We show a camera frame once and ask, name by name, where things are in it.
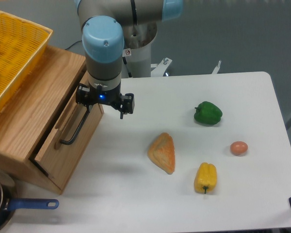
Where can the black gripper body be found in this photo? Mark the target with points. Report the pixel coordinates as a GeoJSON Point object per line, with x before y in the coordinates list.
{"type": "Point", "coordinates": [107, 97]}

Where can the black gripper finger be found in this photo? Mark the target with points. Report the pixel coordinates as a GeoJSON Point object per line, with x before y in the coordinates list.
{"type": "Point", "coordinates": [84, 96]}
{"type": "Point", "coordinates": [124, 104]}

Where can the wooden top drawer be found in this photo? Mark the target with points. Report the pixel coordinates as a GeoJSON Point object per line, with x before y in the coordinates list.
{"type": "Point", "coordinates": [66, 142]}

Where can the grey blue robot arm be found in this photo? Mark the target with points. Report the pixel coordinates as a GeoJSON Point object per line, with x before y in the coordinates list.
{"type": "Point", "coordinates": [102, 25]}

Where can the wooden drawer cabinet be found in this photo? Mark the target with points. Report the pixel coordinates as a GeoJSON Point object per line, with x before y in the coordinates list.
{"type": "Point", "coordinates": [41, 116]}

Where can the orange toy bread wedge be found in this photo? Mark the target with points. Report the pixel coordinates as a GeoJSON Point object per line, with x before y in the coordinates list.
{"type": "Point", "coordinates": [162, 153]}

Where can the green toy bell pepper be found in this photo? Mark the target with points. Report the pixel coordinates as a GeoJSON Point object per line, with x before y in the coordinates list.
{"type": "Point", "coordinates": [208, 113]}

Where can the yellow plastic basket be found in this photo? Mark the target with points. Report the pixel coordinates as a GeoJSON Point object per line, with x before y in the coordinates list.
{"type": "Point", "coordinates": [22, 43]}

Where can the yellow toy bell pepper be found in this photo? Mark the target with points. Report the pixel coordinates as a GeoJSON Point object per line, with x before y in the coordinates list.
{"type": "Point", "coordinates": [206, 178]}

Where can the brown toy egg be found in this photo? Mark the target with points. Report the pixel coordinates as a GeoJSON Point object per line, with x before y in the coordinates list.
{"type": "Point", "coordinates": [238, 148]}

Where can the blue handled frying pan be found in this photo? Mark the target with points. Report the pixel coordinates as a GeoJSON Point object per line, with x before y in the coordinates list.
{"type": "Point", "coordinates": [9, 200]}

